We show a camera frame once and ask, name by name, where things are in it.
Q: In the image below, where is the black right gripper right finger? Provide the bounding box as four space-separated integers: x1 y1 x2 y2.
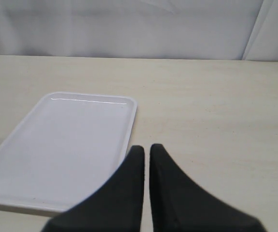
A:
150 144 264 232

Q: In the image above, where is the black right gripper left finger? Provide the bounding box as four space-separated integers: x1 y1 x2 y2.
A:
42 145 145 232

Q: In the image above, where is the white backdrop curtain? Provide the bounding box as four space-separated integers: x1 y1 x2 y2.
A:
0 0 278 61

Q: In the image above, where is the white rectangular plastic tray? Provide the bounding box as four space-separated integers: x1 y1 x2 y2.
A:
0 92 137 213

